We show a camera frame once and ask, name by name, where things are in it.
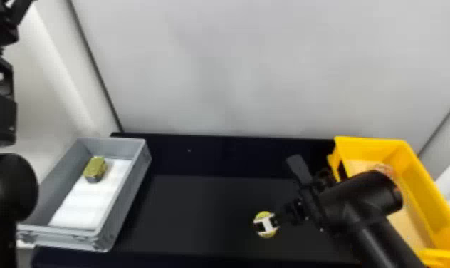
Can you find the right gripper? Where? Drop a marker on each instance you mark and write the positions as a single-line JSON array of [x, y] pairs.
[[296, 211]]

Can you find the yellow can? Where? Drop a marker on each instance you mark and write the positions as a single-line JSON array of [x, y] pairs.
[[263, 214]]

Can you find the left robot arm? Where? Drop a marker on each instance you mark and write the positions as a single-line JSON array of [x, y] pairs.
[[8, 187]]

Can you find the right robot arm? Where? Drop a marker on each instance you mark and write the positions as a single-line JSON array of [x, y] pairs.
[[359, 202]]

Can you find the gold can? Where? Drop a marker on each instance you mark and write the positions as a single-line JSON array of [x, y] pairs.
[[95, 169]]

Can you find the grey box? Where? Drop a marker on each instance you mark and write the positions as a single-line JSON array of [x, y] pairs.
[[60, 176]]

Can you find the yellow crate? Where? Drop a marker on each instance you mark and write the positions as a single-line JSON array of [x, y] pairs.
[[430, 194]]

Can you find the white foam pad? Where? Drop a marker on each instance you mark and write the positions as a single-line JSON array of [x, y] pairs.
[[90, 202]]

